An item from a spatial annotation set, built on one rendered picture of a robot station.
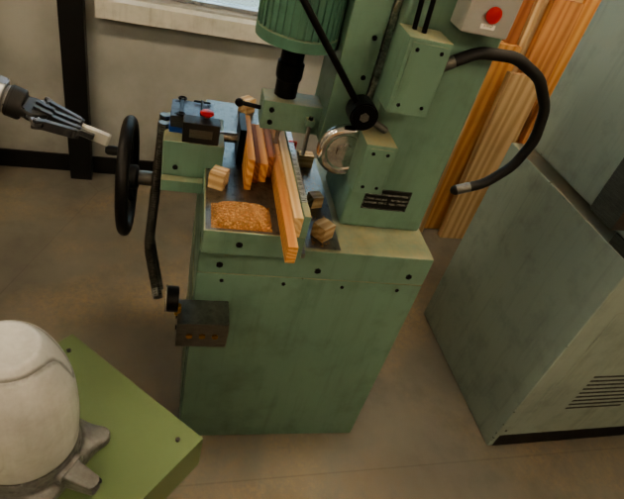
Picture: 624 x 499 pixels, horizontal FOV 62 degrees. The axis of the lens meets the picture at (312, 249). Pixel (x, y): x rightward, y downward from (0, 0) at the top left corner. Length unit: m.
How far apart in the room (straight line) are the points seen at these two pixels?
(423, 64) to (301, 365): 0.89
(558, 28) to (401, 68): 1.79
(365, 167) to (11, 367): 0.74
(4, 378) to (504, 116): 2.36
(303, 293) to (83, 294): 1.10
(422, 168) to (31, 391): 0.93
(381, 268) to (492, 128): 1.51
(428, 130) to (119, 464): 0.91
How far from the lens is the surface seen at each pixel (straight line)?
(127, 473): 0.96
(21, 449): 0.83
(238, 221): 1.06
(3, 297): 2.22
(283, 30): 1.11
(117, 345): 2.00
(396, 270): 1.31
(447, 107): 1.22
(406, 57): 1.05
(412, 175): 1.28
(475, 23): 1.10
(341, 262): 1.25
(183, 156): 1.22
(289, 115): 1.22
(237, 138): 1.26
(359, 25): 1.13
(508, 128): 2.73
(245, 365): 1.50
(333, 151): 1.16
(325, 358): 1.52
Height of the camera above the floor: 1.55
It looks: 38 degrees down
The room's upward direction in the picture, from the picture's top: 16 degrees clockwise
